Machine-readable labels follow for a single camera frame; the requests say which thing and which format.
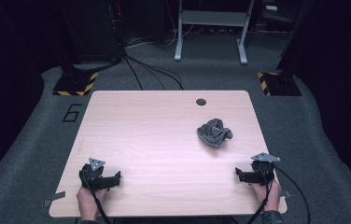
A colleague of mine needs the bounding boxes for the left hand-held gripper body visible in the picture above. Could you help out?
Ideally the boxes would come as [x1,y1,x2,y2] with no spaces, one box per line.
[78,157,106,192]

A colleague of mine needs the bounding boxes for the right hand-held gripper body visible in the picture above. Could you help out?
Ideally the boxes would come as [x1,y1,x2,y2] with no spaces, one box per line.
[247,151,281,187]

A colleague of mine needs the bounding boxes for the gray knitted cloth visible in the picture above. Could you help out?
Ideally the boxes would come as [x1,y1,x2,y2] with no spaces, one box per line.
[196,118,234,148]

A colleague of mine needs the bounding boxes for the person's left hand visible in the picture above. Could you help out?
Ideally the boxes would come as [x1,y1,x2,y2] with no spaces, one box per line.
[76,186,110,222]

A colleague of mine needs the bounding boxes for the person's right hand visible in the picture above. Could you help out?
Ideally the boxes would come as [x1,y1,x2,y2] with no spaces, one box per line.
[250,178,282,213]

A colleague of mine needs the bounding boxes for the black stand column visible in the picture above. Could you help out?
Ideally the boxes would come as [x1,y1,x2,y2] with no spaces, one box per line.
[276,0,308,75]

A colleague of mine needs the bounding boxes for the black equipment cabinet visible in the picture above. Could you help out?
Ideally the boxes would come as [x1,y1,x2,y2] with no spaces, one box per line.
[55,0,125,73]

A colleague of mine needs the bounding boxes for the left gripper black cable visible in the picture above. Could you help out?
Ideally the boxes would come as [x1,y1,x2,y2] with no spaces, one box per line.
[81,171,113,224]

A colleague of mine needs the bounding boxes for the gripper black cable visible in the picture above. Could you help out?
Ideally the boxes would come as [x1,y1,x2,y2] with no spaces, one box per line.
[246,180,274,224]
[81,171,113,224]

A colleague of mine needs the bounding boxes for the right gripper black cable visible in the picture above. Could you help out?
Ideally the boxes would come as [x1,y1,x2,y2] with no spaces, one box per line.
[246,180,274,224]

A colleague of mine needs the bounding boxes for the long looping black cable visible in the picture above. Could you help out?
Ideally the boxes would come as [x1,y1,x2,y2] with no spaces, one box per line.
[274,166,312,224]

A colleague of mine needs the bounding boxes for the black yellow striped base plate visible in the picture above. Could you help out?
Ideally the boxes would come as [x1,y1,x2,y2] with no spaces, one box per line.
[256,71,302,97]
[52,71,99,97]

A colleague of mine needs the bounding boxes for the black floor cable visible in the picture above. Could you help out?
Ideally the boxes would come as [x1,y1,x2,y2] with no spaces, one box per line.
[122,55,144,91]
[124,53,185,91]

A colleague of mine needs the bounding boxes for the white floor cables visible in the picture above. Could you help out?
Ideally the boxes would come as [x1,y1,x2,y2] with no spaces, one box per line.
[125,18,196,49]

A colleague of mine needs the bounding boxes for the white metal stand frame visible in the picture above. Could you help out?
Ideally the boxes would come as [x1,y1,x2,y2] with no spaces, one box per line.
[174,0,256,65]

